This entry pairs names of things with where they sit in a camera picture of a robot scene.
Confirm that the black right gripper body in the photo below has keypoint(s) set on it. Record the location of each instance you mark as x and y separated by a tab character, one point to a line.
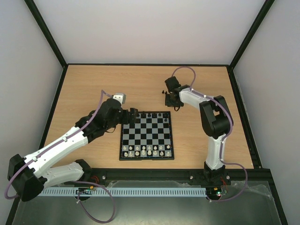
172	101

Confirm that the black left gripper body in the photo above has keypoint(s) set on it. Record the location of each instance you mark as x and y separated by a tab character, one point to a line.
126	120

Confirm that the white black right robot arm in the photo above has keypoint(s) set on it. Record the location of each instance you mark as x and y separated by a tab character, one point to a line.
216	119

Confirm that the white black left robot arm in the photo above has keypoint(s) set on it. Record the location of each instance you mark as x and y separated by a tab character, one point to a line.
31	174

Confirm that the black and white chessboard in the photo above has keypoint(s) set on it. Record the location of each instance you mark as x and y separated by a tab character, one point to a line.
148	132

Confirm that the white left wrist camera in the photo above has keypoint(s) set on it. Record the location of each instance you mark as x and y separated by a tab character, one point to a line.
121	97

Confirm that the white cable duct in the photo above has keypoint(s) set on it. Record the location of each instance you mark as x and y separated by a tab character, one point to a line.
126	192

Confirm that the black enclosure frame post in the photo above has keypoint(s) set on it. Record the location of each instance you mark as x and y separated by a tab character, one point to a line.
46	32
251	32

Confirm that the black enclosure frame post left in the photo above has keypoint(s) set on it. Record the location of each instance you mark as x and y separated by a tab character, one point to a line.
46	32

